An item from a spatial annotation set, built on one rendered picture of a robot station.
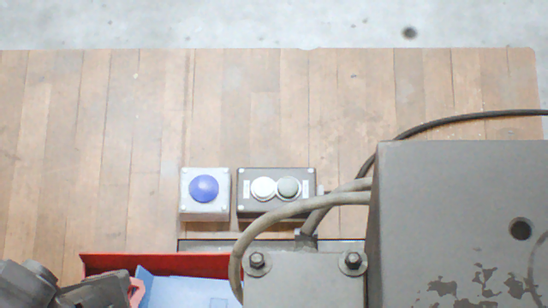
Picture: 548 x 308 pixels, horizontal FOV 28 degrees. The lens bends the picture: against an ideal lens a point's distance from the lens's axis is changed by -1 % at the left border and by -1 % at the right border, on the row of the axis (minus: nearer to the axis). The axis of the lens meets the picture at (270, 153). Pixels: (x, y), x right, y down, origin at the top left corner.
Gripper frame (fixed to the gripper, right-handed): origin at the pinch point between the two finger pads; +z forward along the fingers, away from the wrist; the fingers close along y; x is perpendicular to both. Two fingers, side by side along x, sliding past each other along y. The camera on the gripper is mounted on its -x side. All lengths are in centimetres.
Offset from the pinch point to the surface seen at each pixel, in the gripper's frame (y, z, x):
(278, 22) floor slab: -39, 131, 38
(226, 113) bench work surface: 4.4, 24.8, 17.8
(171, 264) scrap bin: 0.5, 7.5, 0.9
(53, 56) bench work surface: -17.2, 18.6, 33.3
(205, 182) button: 4.6, 14.5, 9.7
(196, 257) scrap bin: 4.7, 7.3, 1.1
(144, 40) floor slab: -67, 114, 43
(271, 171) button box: 11.5, 19.9, 8.5
